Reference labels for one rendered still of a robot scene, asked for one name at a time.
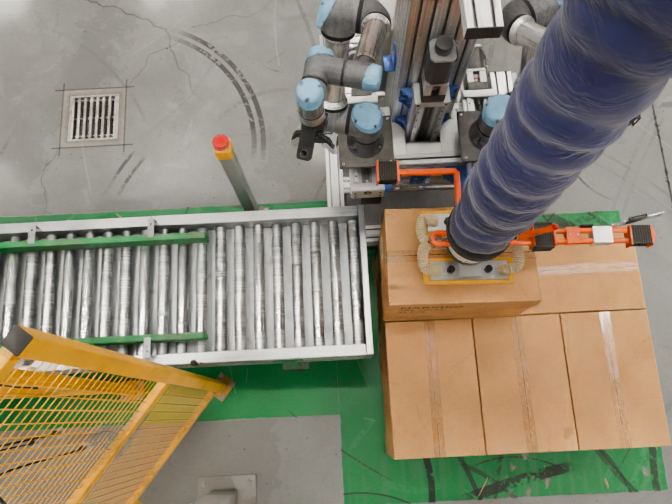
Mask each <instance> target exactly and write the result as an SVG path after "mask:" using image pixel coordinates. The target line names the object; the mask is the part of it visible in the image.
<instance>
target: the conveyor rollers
mask: <svg viewBox="0 0 672 504"><path fill-rule="evenodd" d="M290 227H291V259H292V291H293V324H294V347H305V327H304V299H303V271H302V243H301V224H300V223H292V224H290ZM309 233H310V258H311V284H312V309H313V335H314V346H325V336H324V313H323V291H322V268H321V245H320V223H319V222H311V223H309ZM328 236H329V257H330V278H331V299H332V320H333V341H334V345H345V342H344V323H343V303H342V284H341V265H340V246H339V227H338V222H337V221H329V222H328ZM347 238H348V256H349V274H350V292H351V310H352V328H353V344H364V329H363V313H362V296H361V280H360V263H359V247H358V230H357V221H356V220H348V221H347ZM113 249H114V247H113V248H102V265H101V284H100V303H99V322H98V337H107V336H109V333H110V312H111V291H112V270H113ZM188 250H189V244H178V259H177V311H176V333H186V332H187V319H188ZM38 253H39V251H35V252H27V257H26V268H25V280H24V292H23V303H22V315H21V326H25V327H28V328H33V316H34V303H35V291H36V278H37V266H38ZM94 254H95V248H93V249H83V265H82V282H81V298H80V315H79V331H78V338H87V337H90V326H91V308H92V290H93V272H94ZM19 257H20V252H15V253H8V259H7V269H6V280H5V291H4V301H3V312H2V323H1V333H0V342H1V340H2V339H3V338H4V337H5V336H6V334H7V333H8V332H9V331H10V330H11V328H12V327H13V325H14V314H15V302H16V291H17V280H18V269H19ZM75 259H76V249H74V250H65V252H64V266H63V281H62V295H61V310H60V324H59V336H61V337H65V338H70V337H71V321H72V306H73V290H74V274H75ZM169 259H170V245H159V261H158V298H157V334H166V333H168V303H169ZM272 260H273V304H274V348H285V313H284V276H283V239H282V225H281V224H273V225H272ZM253 262H254V333H255V349H266V336H265V283H264V230H263V225H254V226H253ZM56 263H57V250H54V251H46V254H45V267H44V280H43V293H42V306H41V319H40V331H43V332H46V333H50V334H51V332H52V318H53V304H54V290H55V276H56ZM150 263H151V246H140V263H139V291H138V319H137V335H146V334H148V328H149V296H150ZM131 266H132V247H121V264H120V287H119V309H118V332H117V336H127V335H129V317H130V292H131ZM234 270H235V350H246V297H245V227H244V226H235V227H234ZM196 332H205V333H207V243H197V256H196ZM215 351H226V228H225V227H216V236H215Z"/></svg>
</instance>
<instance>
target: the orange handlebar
mask: <svg viewBox="0 0 672 504"><path fill-rule="evenodd" d="M399 175H400V176H423V175H453V178H454V192H455V206H456V205H457V204H458V201H459V200H460V198H461V184H460V172H459V171H457V169H456V168H438V169H399ZM627 231H628V229H627V227H612V233H627ZM589 233H592V228H591V227H590V228H580V227H566V228H558V230H556V234H564V239H557V245H579V244H593V238H581V235H580V234H589ZM436 236H447V235H446V230H436V231H433V232H431V233H430V235H429V242H430V244H431V245H433V246H435V247H451V246H450V244H449V242H448V241H436V240H435V237H436ZM613 241H614V242H613V243H611V244H619V243H629V238H628V237H625V238H613ZM531 244H532V240H531V239H522V240H521V239H517V240H512V241H511V243H510V245H509V246H511V245H531Z"/></svg>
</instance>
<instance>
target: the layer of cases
mask: <svg viewBox="0 0 672 504"><path fill-rule="evenodd" d="M536 257H537V266H538V274H539V283H540V292H541V301H540V302H538V303H537V304H535V305H533V306H532V307H530V308H528V309H526V310H525V311H523V312H521V313H520V314H518V315H516V316H514V317H486V318H451V319H416V320H383V310H382V288H381V267H380V246H379V241H378V246H377V251H376V256H375V269H376V284H377V298H378V313H379V328H380V343H381V358H382V373H383V387H384V402H385V417H386V432H387V447H388V454H389V455H390V456H391V457H392V458H393V459H394V460H402V459H422V458H442V457H461V456H481V455H501V454H521V453H541V452H561V451H578V450H600V449H620V448H640V447H660V446H671V441H670V436H669V431H668V425H667V420H666V414H665V409H664V403H663V398H662V392H661V387H660V381H659V376H658V370H657V365H656V359H655V354H654V348H653V343H652V337H651V332H650V326H649V321H648V316H647V310H646V309H645V308H646V305H645V299H644V294H643V288H642V283H641V277H640V272H639V266H638V261H637V255H636V250H635V246H633V247H629V248H626V246H625V243H619V244H610V245H608V246H590V244H579V245H557V246H555V248H554V249H552V250H551V251H536Z"/></svg>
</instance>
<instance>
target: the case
mask: <svg viewBox="0 0 672 504"><path fill-rule="evenodd" d="M453 208H454V207H444V208H410V209H385V210H384V214H383V219H382V224H381V230H380V235H379V246H380V267H381V288H382V310H383V320H416V319H451V318H486V317H514V316H516V315H518V314H520V313H521V312H523V311H525V310H526V309H528V308H530V307H532V306H533V305H535V304H537V303H538V302H540V301H541V292H540V283H539V274H538V266H537V257H536V251H535V252H532V249H531V250H529V245H522V246H523V247H522V248H523V251H524V257H525V258H524V259H525V260H524V266H523V267H522V270H519V272H518V273H514V280H515V282H514V283H508V284H452V285H424V280H423V272H421V271H420V269H419V268H418V267H419V266H418V262H417V261H418V260H417V258H418V257H417V256H418V255H417V253H418V252H417V251H418V248H419V245H420V244H422V243H421V242H419V239H418V238H417V234H416V226H415V225H416V224H415V223H416V220H417V218H418V216H420V212H421V211H452V210H453ZM513 255H514V254H513V251H512V249H511V248H510V249H509V248H507V249H506V250H505V251H504V252H503V253H502V254H501V255H499V256H498V257H512V258H513V257H514V256H513ZM432 258H452V257H451V256H450V255H449V253H448V251H447V249H431V250H429V252H428V259H432ZM513 259H514V258H513Z"/></svg>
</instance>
